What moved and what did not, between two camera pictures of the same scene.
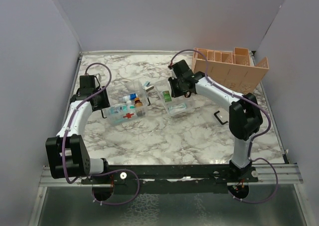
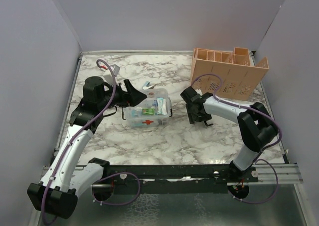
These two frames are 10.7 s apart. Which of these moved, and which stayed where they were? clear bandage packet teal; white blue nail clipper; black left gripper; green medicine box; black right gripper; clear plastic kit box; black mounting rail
Moved: clear plastic kit box; clear bandage packet teal; green medicine box; black right gripper; black left gripper
Stayed: black mounting rail; white blue nail clipper
